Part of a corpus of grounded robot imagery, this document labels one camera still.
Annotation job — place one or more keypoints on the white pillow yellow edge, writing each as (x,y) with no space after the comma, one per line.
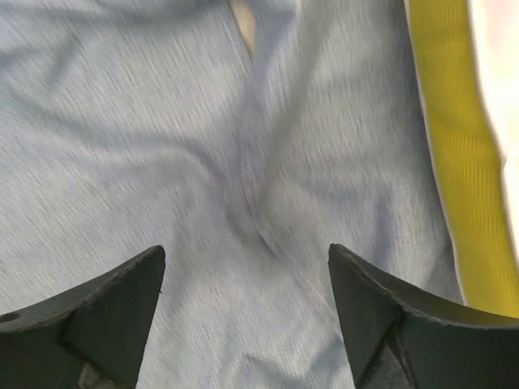
(466,142)

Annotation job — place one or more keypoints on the grey-blue pillowcase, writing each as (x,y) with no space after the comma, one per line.
(129,124)

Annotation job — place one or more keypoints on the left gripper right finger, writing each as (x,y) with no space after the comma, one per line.
(397,335)

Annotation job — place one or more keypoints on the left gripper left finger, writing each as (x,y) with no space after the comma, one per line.
(91,336)

